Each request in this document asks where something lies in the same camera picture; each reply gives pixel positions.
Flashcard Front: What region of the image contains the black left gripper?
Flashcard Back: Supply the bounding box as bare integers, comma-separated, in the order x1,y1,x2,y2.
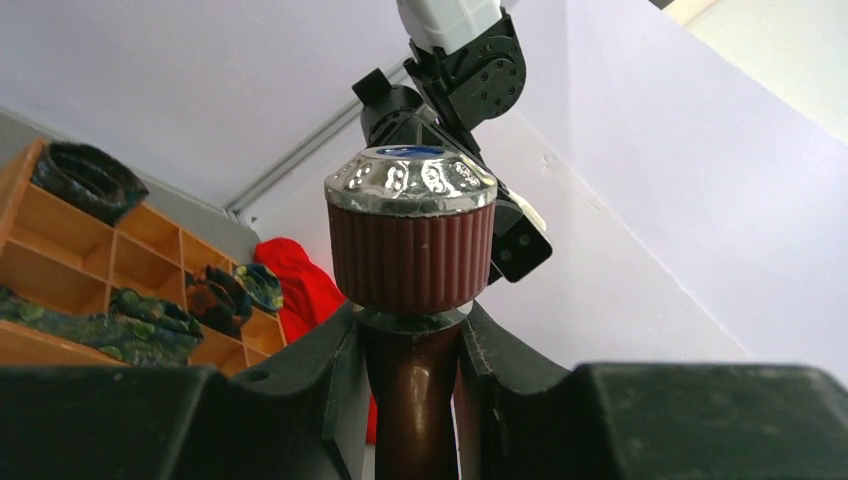
360,105,531,280

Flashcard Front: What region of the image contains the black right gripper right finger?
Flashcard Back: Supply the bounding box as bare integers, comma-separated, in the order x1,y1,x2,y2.
455,306,847,479

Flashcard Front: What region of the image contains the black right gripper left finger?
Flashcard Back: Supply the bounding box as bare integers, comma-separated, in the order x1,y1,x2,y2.
1,304,370,479

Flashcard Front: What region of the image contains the brown water faucet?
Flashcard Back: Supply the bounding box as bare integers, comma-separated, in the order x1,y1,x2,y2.
324,145,497,479

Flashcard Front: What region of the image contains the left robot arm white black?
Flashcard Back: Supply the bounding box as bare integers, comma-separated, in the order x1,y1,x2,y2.
352,1,527,165

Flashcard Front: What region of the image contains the red cloth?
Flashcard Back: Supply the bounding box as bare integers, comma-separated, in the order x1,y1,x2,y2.
254,237,380,446

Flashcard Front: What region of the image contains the rolled dark tie top left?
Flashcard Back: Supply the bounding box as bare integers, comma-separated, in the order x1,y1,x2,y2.
232,263,284,314

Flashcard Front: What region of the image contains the rolled dark red tie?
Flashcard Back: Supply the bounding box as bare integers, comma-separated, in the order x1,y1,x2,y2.
185,265,253,340

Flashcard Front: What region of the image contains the unrolled green camouflage tie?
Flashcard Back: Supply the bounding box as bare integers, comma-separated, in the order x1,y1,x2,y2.
1,286,204,367

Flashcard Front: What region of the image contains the orange compartment tray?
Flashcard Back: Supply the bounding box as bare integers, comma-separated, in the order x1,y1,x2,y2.
1,139,288,376

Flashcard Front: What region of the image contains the rolled black tie bottom left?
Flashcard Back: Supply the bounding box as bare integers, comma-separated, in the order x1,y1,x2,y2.
30,141,149,227

